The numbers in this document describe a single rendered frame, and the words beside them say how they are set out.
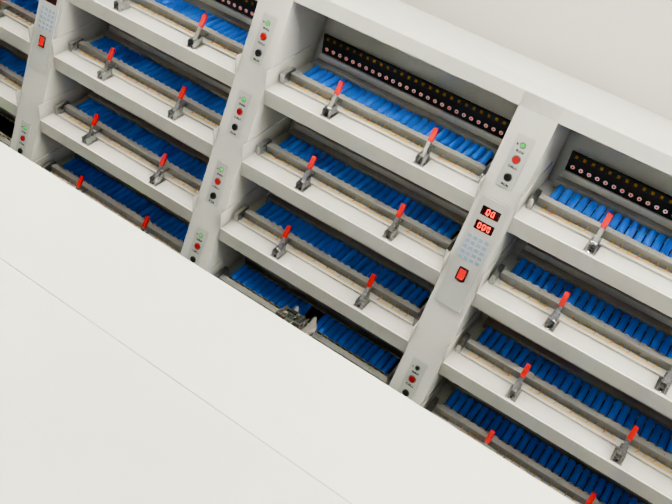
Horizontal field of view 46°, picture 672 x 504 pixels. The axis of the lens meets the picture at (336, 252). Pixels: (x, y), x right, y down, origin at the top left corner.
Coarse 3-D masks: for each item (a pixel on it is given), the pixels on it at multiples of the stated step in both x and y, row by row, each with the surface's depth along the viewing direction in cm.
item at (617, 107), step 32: (256, 0) 219; (384, 0) 233; (352, 32) 208; (448, 32) 217; (416, 64) 202; (512, 64) 203; (480, 96) 196; (576, 96) 191; (608, 96) 216; (640, 128) 181; (608, 160) 185; (416, 192) 209; (608, 384) 196
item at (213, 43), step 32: (96, 0) 221; (128, 0) 219; (160, 0) 222; (192, 0) 223; (224, 0) 220; (128, 32) 219; (160, 32) 213; (192, 32) 216; (224, 32) 214; (192, 64) 211; (224, 64) 206
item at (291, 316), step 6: (276, 312) 198; (282, 312) 199; (288, 312) 200; (294, 312) 200; (282, 318) 199; (288, 318) 197; (294, 318) 198; (300, 318) 200; (294, 324) 197; (300, 324) 197; (306, 324) 201; (300, 330) 202
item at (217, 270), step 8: (232, 256) 231; (240, 256) 235; (216, 264) 225; (224, 264) 229; (232, 264) 233; (240, 264) 234; (208, 272) 223; (216, 272) 227; (224, 272) 227; (232, 272) 231; (272, 280) 231; (312, 304) 226; (336, 320) 223; (376, 344) 219; (400, 360) 216; (392, 376) 208
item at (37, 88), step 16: (64, 0) 225; (64, 16) 228; (80, 16) 233; (64, 32) 231; (48, 64) 233; (32, 80) 237; (48, 80) 235; (64, 80) 240; (32, 96) 239; (48, 96) 238; (32, 112) 240; (16, 128) 245; (32, 128) 242; (16, 144) 246; (32, 144) 243; (48, 144) 248; (32, 160) 245
